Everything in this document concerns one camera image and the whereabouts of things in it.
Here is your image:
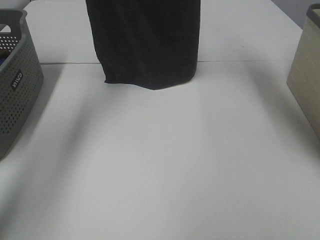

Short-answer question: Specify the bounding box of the dark navy towel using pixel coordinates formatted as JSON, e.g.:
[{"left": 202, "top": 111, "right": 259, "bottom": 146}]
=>
[{"left": 85, "top": 0, "right": 201, "bottom": 90}]

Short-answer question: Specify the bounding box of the grey perforated plastic basket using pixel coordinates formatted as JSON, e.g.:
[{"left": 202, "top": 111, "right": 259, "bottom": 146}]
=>
[{"left": 0, "top": 8, "right": 44, "bottom": 158}]

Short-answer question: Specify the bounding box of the beige fabric storage bin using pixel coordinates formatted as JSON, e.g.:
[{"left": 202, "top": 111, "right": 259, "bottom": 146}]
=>
[{"left": 286, "top": 3, "right": 320, "bottom": 137}]

